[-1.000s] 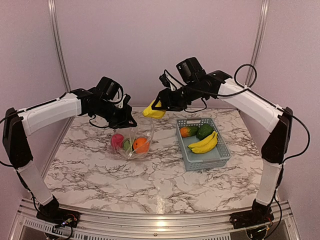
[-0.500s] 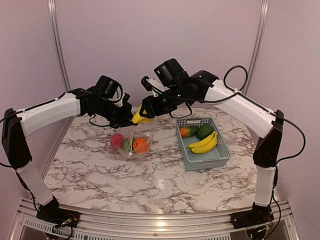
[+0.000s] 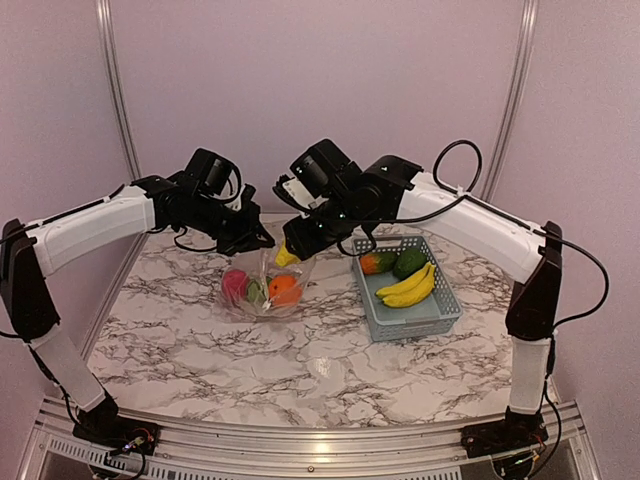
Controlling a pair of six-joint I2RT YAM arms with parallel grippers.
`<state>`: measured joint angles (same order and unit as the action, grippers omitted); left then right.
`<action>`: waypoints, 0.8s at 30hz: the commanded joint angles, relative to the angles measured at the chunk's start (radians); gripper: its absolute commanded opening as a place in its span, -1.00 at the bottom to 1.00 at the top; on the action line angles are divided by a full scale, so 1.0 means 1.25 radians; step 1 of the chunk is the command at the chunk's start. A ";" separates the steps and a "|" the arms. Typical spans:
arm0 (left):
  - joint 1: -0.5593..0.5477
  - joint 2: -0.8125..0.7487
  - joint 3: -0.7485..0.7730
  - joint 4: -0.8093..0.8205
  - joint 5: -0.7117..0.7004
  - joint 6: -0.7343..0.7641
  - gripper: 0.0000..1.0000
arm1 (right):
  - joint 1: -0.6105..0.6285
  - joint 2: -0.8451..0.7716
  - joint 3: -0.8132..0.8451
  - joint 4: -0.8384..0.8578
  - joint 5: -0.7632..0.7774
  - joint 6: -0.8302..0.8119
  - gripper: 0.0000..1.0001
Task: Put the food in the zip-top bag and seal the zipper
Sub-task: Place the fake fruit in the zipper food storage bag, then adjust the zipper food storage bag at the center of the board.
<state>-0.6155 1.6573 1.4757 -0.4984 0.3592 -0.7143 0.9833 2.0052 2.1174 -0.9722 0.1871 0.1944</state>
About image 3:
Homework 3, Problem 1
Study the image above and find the dark green toy avocado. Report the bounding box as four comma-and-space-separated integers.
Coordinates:
392, 248, 428, 280

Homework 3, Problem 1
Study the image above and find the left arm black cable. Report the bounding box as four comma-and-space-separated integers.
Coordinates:
0, 162, 246, 341

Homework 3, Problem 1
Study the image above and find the left aluminium frame post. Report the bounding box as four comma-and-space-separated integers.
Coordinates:
95, 0, 142, 180

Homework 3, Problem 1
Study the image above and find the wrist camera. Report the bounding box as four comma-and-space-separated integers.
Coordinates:
228, 183, 256, 212
272, 175, 315, 211

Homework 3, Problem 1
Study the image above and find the yellow toy lemon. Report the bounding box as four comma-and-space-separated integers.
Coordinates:
274, 242, 301, 268

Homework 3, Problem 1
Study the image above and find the aluminium frame post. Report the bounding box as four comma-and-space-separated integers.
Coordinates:
480, 0, 540, 202
95, 0, 142, 180

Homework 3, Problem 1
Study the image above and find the red toy apple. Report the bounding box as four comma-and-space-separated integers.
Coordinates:
221, 269, 249, 303

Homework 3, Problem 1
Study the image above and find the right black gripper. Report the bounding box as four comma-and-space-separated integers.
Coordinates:
283, 190, 361, 261

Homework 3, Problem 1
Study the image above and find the orange green toy mango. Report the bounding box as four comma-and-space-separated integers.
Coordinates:
359, 252, 398, 275

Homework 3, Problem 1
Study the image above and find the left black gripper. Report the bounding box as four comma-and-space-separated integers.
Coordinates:
188, 193, 275, 256

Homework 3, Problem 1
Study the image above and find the orange toy orange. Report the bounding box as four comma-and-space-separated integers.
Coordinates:
268, 275, 303, 307

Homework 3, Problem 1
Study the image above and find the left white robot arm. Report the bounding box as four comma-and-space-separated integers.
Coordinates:
1, 148, 274, 445

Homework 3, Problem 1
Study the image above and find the green toy watermelon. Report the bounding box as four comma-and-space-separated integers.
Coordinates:
245, 276, 272, 308

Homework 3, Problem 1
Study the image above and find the yellow toy banana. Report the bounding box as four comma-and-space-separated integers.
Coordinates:
375, 262, 436, 308

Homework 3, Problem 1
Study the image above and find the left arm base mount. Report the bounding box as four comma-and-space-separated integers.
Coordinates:
73, 417, 160, 456

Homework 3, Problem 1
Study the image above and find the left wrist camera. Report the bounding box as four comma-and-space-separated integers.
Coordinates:
228, 183, 256, 212

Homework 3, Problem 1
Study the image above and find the front aluminium rail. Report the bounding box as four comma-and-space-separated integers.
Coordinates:
29, 399, 586, 480

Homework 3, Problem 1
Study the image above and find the clear zip top bag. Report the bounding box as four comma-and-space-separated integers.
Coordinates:
219, 244, 315, 319

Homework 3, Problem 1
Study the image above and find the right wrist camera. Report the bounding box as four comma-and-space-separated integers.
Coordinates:
272, 175, 315, 211

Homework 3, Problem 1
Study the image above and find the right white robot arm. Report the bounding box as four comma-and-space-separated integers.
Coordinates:
273, 139, 562, 448

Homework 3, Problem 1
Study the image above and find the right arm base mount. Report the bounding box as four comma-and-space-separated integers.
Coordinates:
461, 414, 549, 458

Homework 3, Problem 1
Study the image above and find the right aluminium frame post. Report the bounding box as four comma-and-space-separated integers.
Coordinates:
480, 0, 540, 202

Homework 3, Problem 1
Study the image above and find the grey plastic basket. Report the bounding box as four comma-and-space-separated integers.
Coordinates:
352, 235, 462, 342

